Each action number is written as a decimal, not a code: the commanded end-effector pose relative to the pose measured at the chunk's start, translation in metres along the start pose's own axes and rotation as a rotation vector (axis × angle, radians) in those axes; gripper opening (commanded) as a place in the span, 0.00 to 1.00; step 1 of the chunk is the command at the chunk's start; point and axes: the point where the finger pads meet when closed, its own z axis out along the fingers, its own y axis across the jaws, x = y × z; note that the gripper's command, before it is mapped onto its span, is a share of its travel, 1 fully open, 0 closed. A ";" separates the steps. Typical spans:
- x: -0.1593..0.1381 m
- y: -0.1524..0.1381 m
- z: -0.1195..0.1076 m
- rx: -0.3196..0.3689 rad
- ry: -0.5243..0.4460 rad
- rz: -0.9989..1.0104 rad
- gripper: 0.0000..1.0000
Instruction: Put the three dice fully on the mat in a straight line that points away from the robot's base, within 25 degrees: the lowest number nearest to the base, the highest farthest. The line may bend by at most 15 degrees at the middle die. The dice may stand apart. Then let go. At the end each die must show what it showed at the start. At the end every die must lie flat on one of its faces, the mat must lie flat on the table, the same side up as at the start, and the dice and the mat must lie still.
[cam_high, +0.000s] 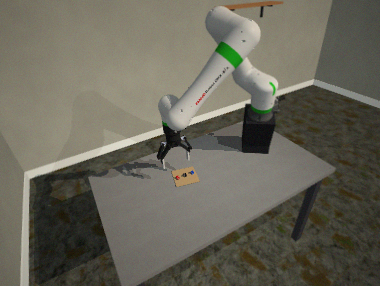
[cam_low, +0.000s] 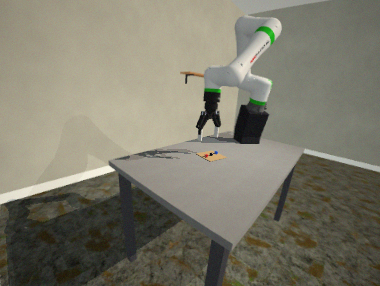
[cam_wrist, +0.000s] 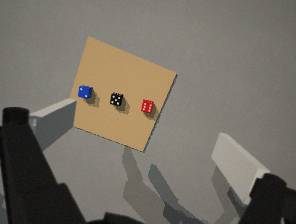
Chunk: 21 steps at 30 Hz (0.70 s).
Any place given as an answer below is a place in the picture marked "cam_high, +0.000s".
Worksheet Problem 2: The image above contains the tan square mat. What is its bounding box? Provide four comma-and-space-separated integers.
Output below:
171, 166, 200, 187

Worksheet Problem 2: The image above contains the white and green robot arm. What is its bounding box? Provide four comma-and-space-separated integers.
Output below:
158, 6, 285, 136

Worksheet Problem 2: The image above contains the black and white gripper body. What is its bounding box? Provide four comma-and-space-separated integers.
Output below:
166, 133, 181, 148

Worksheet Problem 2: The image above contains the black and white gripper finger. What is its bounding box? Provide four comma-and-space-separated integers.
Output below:
176, 135, 193, 161
157, 142, 174, 169

